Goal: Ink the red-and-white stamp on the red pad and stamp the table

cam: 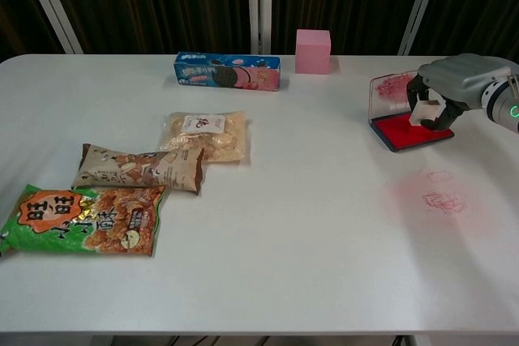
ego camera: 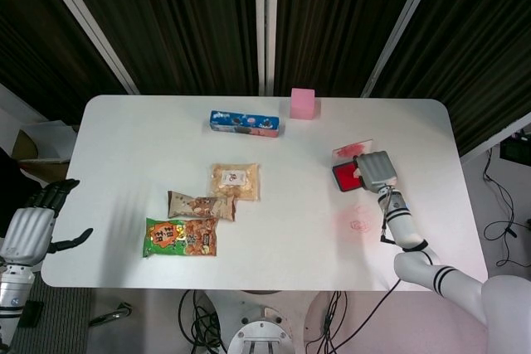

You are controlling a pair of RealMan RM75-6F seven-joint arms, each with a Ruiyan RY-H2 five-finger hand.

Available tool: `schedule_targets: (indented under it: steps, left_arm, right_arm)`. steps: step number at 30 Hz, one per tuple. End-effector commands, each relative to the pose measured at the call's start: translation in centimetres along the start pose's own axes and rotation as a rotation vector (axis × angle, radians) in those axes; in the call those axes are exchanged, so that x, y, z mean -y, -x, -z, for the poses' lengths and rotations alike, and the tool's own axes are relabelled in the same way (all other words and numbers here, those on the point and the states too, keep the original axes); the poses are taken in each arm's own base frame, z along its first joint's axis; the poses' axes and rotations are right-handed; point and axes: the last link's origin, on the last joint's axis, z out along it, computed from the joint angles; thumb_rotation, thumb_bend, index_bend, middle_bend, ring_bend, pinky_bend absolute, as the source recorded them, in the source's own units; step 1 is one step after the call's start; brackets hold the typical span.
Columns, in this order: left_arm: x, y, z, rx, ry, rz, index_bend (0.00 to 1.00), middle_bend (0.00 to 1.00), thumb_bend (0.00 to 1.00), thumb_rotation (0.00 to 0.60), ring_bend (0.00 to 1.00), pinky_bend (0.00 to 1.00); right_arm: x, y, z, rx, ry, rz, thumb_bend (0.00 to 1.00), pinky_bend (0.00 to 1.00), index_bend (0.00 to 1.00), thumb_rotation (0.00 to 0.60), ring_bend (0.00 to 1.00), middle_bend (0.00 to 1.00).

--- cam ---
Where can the clear snack bag white label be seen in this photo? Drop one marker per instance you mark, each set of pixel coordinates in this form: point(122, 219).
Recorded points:
point(207, 135)

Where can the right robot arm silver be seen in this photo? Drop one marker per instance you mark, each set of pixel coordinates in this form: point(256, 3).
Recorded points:
point(503, 103)

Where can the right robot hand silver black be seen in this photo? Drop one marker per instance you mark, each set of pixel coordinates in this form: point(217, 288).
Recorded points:
point(462, 78)

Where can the white box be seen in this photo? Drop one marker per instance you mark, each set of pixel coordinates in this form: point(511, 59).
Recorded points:
point(423, 112)

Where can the blue cookie box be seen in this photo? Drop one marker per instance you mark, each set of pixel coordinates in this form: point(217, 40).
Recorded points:
point(227, 72)

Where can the pink cube block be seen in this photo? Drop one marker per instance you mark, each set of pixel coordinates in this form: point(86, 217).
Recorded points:
point(312, 52)

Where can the white partition post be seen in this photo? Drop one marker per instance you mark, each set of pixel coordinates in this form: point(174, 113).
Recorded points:
point(259, 5)
point(50, 5)
point(419, 9)

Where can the red ink pad clear lid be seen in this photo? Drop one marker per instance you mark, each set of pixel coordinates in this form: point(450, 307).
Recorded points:
point(399, 129)

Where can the brown snack bag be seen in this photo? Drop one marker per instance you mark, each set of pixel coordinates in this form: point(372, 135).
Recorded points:
point(138, 167)

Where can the green snack bag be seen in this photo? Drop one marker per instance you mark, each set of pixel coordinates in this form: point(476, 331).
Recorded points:
point(85, 220)

